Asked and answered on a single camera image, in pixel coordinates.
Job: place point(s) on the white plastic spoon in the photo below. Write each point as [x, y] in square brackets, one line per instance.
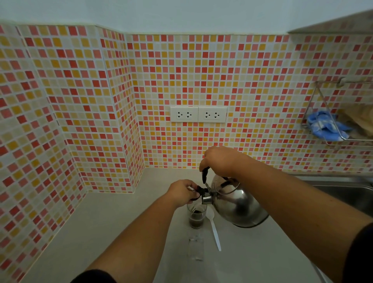
[214, 230]

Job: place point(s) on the glass of dark coffee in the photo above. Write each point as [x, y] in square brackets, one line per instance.
[196, 217]

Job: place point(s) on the wall cabinet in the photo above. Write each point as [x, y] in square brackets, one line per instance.
[341, 24]

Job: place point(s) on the person's right fingers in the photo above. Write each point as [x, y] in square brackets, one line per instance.
[205, 163]

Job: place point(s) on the person's left hand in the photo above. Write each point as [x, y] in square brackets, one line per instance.
[179, 192]

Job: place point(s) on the person's left fingers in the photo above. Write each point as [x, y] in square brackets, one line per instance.
[193, 188]

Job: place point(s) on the stainless steel sink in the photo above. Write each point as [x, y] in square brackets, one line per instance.
[346, 192]

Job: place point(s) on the person's right hand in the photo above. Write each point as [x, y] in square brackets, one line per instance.
[223, 159]

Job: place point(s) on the black shirt sleeve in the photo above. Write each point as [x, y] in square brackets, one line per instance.
[360, 256]
[94, 277]

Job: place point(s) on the clear plastic sachet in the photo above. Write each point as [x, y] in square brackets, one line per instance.
[196, 246]

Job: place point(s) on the stainless steel kettle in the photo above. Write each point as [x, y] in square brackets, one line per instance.
[236, 204]

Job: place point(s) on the person's right forearm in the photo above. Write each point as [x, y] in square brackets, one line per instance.
[297, 210]

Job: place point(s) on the person's left forearm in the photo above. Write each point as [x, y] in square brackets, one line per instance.
[140, 242]

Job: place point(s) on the white wall power outlet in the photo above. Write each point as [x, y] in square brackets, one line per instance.
[212, 115]
[184, 114]

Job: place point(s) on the blue cloth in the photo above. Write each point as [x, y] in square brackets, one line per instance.
[325, 125]

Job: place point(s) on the tan cloth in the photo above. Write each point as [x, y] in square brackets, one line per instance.
[360, 119]

